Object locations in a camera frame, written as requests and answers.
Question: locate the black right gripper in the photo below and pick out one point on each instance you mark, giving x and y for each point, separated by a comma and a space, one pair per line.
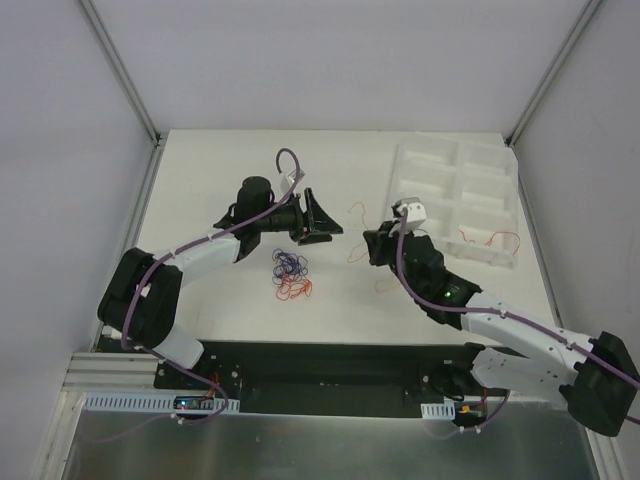
382, 247

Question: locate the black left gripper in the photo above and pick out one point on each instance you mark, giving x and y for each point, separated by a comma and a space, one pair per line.
304, 216

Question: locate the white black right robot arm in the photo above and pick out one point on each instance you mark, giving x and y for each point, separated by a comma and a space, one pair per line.
595, 378

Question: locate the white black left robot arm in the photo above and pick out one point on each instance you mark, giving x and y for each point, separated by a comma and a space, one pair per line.
142, 297

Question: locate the white compartment tray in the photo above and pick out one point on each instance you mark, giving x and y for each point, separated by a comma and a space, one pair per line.
470, 192

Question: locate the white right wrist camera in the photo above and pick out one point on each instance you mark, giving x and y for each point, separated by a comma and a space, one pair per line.
412, 210

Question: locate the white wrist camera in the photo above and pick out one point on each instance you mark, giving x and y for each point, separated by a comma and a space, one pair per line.
288, 181
412, 210

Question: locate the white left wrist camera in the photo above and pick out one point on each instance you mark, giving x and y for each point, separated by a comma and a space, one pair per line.
288, 181

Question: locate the right white cable duct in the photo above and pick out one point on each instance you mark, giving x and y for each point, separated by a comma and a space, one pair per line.
445, 411

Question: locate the white cable duct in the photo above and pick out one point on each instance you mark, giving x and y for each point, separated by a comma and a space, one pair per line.
445, 411
159, 403

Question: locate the aluminium left corner post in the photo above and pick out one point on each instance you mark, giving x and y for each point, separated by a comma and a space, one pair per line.
119, 71

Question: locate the aluminium corner post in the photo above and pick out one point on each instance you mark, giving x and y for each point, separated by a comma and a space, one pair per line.
567, 48
119, 71

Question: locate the aluminium frame rail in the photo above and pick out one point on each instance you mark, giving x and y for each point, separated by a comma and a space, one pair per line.
110, 372

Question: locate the left white cable duct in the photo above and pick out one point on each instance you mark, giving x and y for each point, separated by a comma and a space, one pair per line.
159, 403

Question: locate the aluminium right corner post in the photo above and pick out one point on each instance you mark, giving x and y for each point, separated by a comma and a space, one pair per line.
567, 48

